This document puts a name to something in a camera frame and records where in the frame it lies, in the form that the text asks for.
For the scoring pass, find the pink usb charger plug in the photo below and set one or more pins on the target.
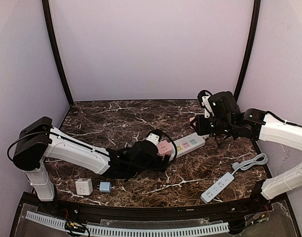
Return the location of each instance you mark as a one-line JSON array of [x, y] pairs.
[[192, 120]]

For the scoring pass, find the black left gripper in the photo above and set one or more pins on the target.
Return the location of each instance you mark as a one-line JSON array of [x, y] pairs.
[[157, 153]]

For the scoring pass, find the white multicolour power strip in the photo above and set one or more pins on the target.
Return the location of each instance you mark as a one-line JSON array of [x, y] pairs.
[[189, 143]]

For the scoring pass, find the black front rail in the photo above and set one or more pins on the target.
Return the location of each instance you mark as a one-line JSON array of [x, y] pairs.
[[227, 211]]

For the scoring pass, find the right black frame post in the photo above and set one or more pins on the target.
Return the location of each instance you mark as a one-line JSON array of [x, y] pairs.
[[248, 49]]

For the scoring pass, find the left black frame post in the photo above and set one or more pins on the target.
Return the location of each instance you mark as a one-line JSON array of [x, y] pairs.
[[55, 51]]

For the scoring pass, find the light blue power strip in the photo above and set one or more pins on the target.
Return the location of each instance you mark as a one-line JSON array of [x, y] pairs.
[[216, 188]]

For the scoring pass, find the pink cube socket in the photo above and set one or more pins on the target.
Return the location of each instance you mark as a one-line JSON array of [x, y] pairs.
[[164, 148]]

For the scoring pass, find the small circuit board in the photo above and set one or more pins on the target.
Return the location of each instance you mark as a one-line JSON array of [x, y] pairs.
[[74, 227]]

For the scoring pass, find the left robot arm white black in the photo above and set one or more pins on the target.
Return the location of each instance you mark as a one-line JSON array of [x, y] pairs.
[[42, 140]]

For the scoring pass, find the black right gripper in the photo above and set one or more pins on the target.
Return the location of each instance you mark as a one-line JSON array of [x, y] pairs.
[[203, 122]]

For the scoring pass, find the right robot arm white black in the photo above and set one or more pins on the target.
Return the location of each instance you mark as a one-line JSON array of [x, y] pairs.
[[223, 117]]

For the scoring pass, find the light blue cable duct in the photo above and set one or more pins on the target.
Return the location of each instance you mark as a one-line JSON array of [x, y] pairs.
[[123, 229]]

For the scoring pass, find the blue usb charger plug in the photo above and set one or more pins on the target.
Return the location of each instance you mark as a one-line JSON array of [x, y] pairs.
[[105, 187]]

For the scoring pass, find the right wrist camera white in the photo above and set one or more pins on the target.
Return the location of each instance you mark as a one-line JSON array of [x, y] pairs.
[[203, 97]]

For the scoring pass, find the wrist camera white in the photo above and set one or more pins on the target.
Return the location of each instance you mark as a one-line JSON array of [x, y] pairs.
[[153, 138], [203, 97]]

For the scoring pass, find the black frame post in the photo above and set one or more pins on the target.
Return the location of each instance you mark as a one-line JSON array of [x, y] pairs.
[[55, 51], [248, 49]]

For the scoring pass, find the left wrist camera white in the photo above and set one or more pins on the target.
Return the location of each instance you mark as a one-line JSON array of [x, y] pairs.
[[153, 138]]

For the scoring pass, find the white cube socket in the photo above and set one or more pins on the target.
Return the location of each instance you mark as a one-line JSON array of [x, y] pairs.
[[84, 187]]

